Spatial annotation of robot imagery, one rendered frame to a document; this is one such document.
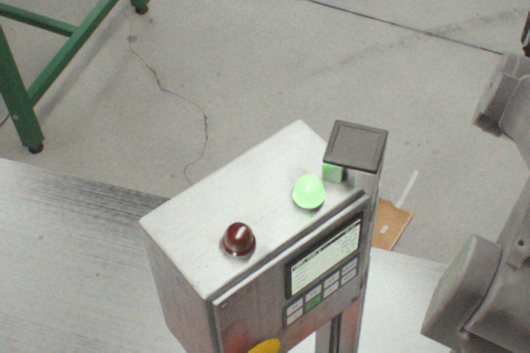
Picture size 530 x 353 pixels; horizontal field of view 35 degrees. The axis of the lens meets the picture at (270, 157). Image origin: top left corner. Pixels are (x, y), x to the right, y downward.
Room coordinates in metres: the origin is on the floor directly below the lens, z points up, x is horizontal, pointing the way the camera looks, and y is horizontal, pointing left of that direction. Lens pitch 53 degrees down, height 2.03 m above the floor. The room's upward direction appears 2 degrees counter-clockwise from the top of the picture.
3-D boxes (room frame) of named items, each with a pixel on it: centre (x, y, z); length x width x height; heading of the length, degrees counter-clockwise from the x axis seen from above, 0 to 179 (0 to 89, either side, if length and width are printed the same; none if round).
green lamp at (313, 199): (0.38, -0.03, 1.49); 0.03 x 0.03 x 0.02
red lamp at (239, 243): (0.34, 0.03, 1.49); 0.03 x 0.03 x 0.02
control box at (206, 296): (0.38, 0.01, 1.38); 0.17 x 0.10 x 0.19; 127
